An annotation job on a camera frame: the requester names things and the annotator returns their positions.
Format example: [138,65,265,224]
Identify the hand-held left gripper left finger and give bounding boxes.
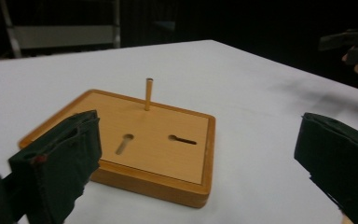
[7,109,103,224]

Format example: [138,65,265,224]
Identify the metal stand frame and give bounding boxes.
[0,0,121,59]

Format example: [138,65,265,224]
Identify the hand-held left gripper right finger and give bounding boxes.
[294,112,358,224]

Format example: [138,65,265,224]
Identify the wooden peg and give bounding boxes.
[144,77,154,112]

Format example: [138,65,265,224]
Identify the wooden base board with slots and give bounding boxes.
[18,89,216,209]

